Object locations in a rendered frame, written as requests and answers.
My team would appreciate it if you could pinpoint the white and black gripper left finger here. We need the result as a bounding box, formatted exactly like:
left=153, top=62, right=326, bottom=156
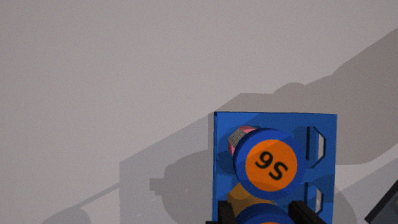
left=205, top=200, right=237, bottom=224

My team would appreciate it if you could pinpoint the blue tube rack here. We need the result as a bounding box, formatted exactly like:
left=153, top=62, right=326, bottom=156
left=212, top=111, right=337, bottom=224

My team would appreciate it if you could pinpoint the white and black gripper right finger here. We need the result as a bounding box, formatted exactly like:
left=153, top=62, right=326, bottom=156
left=288, top=201, right=326, bottom=224

